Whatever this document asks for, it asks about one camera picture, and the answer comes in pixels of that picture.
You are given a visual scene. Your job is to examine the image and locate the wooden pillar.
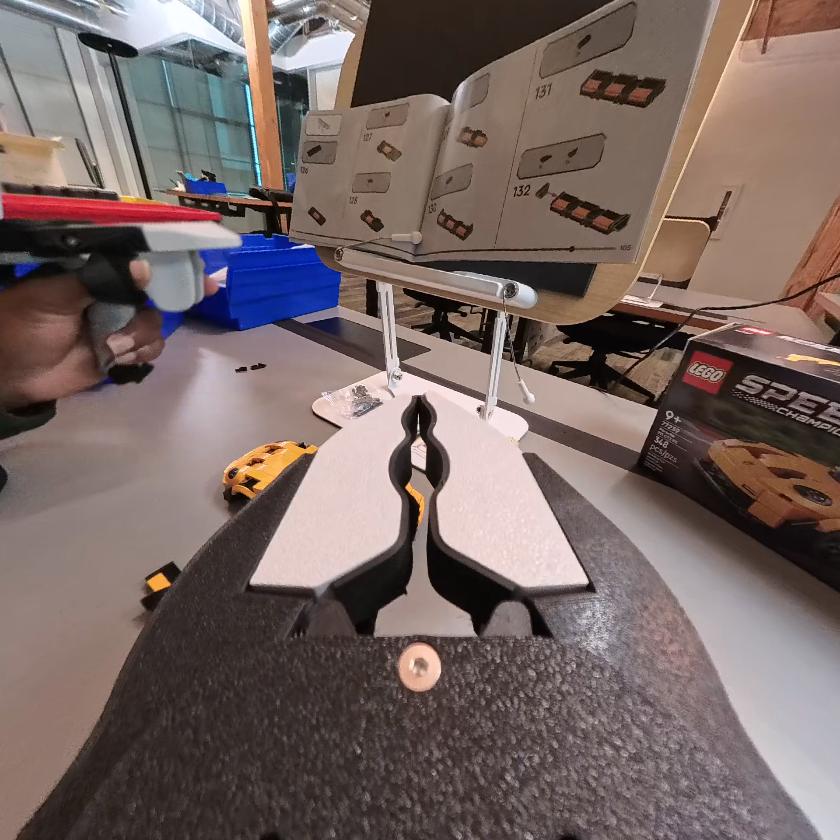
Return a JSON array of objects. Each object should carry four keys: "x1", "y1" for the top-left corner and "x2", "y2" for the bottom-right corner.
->
[{"x1": 238, "y1": 0, "x2": 287, "y2": 193}]

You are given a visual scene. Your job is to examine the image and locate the black floor lamp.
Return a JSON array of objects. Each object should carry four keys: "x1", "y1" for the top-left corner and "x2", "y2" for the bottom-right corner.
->
[{"x1": 77, "y1": 31, "x2": 156, "y2": 201}]

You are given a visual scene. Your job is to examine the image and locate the wooden desk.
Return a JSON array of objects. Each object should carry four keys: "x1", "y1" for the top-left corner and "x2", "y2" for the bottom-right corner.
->
[{"x1": 613, "y1": 289, "x2": 829, "y2": 337}]

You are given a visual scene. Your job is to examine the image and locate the yellow lego car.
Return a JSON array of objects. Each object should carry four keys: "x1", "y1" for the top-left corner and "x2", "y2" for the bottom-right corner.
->
[{"x1": 222, "y1": 441, "x2": 426, "y2": 527}]

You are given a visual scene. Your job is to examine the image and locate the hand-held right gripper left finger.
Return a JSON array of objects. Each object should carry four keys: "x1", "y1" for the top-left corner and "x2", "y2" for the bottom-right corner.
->
[{"x1": 251, "y1": 394, "x2": 420, "y2": 635}]

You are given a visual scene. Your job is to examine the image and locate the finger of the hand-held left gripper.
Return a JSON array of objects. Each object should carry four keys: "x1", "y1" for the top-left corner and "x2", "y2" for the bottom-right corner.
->
[{"x1": 141, "y1": 221, "x2": 244, "y2": 314}]

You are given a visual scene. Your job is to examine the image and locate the lego set box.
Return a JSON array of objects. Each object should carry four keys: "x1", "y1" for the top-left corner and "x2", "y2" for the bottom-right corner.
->
[{"x1": 637, "y1": 322, "x2": 840, "y2": 593}]

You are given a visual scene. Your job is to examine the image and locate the stacked blue plastic bins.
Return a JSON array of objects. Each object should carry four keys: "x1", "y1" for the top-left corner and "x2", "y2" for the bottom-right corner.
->
[{"x1": 157, "y1": 233, "x2": 343, "y2": 336}]

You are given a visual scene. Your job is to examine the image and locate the beige chair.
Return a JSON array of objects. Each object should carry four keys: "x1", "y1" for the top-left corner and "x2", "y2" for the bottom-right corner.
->
[{"x1": 639, "y1": 217, "x2": 714, "y2": 291}]

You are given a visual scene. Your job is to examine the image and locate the brown desk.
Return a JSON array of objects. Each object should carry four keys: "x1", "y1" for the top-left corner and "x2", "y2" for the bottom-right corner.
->
[{"x1": 167, "y1": 188, "x2": 294, "y2": 237}]

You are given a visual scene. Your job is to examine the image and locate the person's left hand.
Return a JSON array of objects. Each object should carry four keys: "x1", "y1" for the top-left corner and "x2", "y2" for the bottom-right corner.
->
[{"x1": 0, "y1": 259, "x2": 221, "y2": 412}]

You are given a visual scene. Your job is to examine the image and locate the white book stand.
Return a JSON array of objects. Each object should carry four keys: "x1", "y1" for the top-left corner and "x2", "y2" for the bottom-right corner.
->
[{"x1": 311, "y1": 230, "x2": 540, "y2": 475}]

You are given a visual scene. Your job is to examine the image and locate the lego instruction booklet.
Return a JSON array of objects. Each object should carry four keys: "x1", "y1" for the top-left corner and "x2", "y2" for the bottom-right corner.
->
[{"x1": 289, "y1": 0, "x2": 714, "y2": 264}]

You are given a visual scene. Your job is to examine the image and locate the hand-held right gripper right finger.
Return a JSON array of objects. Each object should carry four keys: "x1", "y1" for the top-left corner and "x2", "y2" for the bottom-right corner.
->
[{"x1": 420, "y1": 391, "x2": 590, "y2": 635}]

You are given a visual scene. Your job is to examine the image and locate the black cable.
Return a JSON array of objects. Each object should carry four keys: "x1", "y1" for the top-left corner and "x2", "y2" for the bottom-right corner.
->
[{"x1": 613, "y1": 272, "x2": 840, "y2": 392}]

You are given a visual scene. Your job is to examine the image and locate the beige box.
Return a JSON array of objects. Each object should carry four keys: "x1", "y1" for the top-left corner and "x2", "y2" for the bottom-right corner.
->
[{"x1": 0, "y1": 131, "x2": 70, "y2": 189}]

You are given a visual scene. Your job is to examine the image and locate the black office chair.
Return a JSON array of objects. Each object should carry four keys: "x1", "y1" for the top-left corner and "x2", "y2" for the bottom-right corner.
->
[
  {"x1": 402, "y1": 287, "x2": 488, "y2": 343},
  {"x1": 563, "y1": 314, "x2": 665, "y2": 389}
]

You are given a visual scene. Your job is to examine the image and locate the clear bag of small parts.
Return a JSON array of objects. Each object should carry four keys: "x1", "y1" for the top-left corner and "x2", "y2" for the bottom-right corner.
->
[{"x1": 320, "y1": 384, "x2": 385, "y2": 421}]

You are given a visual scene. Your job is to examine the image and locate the black and yellow lego strip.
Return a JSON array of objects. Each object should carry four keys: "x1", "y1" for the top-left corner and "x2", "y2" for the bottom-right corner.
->
[{"x1": 140, "y1": 561, "x2": 182, "y2": 613}]

